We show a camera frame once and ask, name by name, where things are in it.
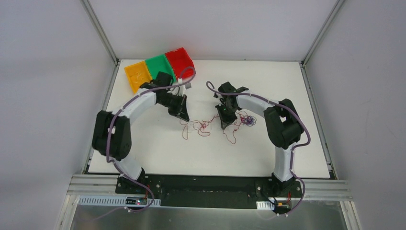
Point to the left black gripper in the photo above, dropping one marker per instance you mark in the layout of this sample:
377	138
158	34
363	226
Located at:
179	105

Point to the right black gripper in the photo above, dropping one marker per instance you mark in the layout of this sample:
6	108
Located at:
226	115

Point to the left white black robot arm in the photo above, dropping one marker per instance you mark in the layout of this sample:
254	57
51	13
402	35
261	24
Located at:
112	131

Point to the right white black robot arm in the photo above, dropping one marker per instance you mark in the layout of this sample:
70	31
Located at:
282	123

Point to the red plastic bin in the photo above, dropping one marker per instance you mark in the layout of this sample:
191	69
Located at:
179	61

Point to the green plastic bin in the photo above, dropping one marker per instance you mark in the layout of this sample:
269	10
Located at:
158	64

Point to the yellow plastic bin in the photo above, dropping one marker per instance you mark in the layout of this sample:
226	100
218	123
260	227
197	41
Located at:
137	75

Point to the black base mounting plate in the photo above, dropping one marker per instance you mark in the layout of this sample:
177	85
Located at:
228	200

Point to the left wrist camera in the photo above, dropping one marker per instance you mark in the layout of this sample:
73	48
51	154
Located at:
182	86

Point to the aluminium front rail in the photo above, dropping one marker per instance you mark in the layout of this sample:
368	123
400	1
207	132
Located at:
162	185

